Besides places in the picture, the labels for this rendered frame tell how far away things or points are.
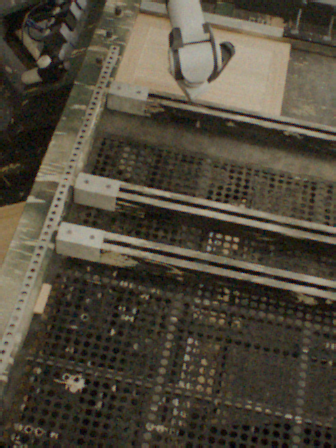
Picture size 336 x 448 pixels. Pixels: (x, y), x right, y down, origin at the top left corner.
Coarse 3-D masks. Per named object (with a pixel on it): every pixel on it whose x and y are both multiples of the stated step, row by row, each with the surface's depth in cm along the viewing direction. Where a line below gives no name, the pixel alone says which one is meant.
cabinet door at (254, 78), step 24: (144, 24) 280; (168, 24) 282; (144, 48) 273; (168, 48) 274; (240, 48) 278; (264, 48) 279; (288, 48) 280; (120, 72) 264; (144, 72) 266; (168, 72) 267; (240, 72) 270; (264, 72) 272; (216, 96) 262; (240, 96) 263; (264, 96) 264
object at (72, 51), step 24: (48, 0) 283; (72, 0) 273; (96, 0) 287; (48, 24) 262; (72, 24) 268; (96, 24) 274; (24, 48) 268; (48, 48) 268; (72, 48) 270; (24, 72) 264; (48, 72) 257; (72, 72) 260; (24, 96) 266
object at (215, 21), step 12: (144, 0) 285; (144, 12) 284; (156, 12) 283; (216, 24) 282; (228, 24) 282; (240, 24) 282; (252, 24) 283; (264, 36) 282; (276, 36) 281; (300, 48) 283; (312, 48) 282; (324, 48) 281
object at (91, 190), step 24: (96, 192) 225; (120, 192) 226; (144, 192) 227; (168, 192) 228; (144, 216) 230; (168, 216) 228; (192, 216) 225; (216, 216) 224; (240, 216) 227; (264, 216) 226; (264, 240) 228; (288, 240) 226; (312, 240) 223
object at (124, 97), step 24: (120, 96) 250; (144, 96) 251; (168, 96) 252; (168, 120) 255; (192, 120) 253; (216, 120) 251; (240, 120) 249; (264, 120) 252; (288, 120) 251; (288, 144) 253; (312, 144) 251
